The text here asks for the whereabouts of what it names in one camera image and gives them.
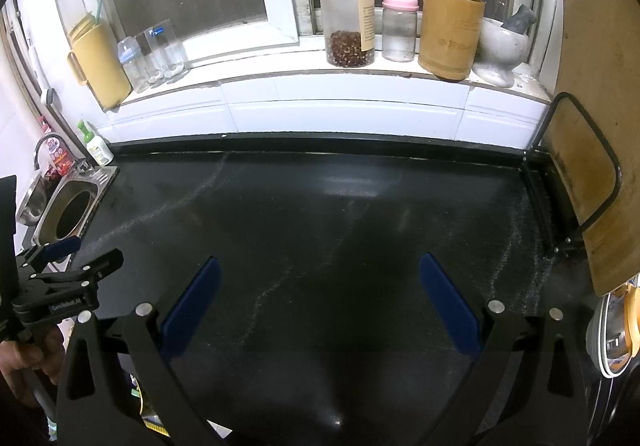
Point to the bamboo utensil holder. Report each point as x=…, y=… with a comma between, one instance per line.
x=450, y=34

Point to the stone mortar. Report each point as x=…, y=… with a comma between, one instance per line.
x=500, y=54

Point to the steel bowl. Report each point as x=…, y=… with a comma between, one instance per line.
x=30, y=201

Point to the clear glass container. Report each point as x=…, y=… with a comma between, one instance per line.
x=170, y=51
x=151, y=56

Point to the green straw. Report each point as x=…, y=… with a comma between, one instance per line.
x=98, y=9

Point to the pink baby bottle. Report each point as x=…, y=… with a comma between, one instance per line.
x=400, y=21

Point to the dish soap pump bottle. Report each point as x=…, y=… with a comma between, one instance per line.
x=96, y=146

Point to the large wooden cutting board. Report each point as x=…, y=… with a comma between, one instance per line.
x=595, y=101

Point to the yellow bin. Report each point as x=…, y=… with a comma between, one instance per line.
x=70, y=216

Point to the steel faucet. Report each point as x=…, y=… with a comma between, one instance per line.
x=44, y=139

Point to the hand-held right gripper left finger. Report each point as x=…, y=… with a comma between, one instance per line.
x=192, y=306

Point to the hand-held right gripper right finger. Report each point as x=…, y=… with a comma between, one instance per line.
x=450, y=308

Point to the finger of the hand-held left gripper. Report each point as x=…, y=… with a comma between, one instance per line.
x=95, y=266
x=60, y=247

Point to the person's left hand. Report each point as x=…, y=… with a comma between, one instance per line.
x=45, y=356

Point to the yellow plastic pitcher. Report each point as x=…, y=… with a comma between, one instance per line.
x=97, y=61

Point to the clear jar with red spice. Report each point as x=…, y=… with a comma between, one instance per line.
x=350, y=19

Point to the blue baby bottle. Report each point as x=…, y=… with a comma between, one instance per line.
x=132, y=64

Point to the stone pestle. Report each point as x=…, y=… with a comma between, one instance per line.
x=522, y=19

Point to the steel sink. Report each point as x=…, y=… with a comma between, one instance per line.
x=102, y=175

